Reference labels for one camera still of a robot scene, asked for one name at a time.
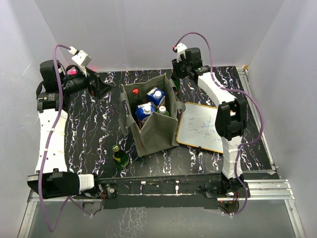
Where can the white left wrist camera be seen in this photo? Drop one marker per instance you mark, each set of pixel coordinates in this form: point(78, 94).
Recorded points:
point(81, 58)

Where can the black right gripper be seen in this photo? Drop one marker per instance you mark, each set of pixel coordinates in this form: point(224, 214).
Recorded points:
point(176, 66)

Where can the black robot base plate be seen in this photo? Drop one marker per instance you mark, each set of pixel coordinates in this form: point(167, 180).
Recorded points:
point(197, 190)

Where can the blue red juice carton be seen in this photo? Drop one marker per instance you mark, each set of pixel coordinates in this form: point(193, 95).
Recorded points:
point(143, 112)

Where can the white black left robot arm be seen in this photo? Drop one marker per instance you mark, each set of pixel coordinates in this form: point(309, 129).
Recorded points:
point(51, 178)

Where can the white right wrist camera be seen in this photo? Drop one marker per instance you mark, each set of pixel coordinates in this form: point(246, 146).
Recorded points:
point(180, 49)

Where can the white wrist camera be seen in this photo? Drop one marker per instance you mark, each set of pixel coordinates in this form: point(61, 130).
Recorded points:
point(81, 58)
point(180, 49)

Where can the yellow-framed whiteboard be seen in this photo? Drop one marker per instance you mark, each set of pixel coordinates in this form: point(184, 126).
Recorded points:
point(197, 128)

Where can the grey-green canvas bag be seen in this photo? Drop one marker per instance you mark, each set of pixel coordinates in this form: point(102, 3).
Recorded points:
point(159, 131)

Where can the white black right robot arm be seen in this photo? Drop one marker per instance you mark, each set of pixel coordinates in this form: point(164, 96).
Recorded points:
point(231, 117)

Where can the green glass bottle gold cap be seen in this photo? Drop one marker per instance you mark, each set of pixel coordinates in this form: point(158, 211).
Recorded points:
point(176, 83)

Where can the dark cola bottle red label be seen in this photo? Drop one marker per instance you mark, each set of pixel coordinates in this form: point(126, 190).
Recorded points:
point(137, 100)

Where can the green glass bottle front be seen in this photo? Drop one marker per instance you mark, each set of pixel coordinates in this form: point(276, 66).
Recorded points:
point(120, 157)

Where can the aluminium frame rail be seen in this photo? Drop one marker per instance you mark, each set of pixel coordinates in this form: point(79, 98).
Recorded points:
point(91, 131)

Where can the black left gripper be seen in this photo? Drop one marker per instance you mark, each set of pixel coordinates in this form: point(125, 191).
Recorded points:
point(100, 87)

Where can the Fontana pineapple juice carton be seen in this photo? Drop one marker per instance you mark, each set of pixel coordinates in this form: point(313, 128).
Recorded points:
point(156, 96)

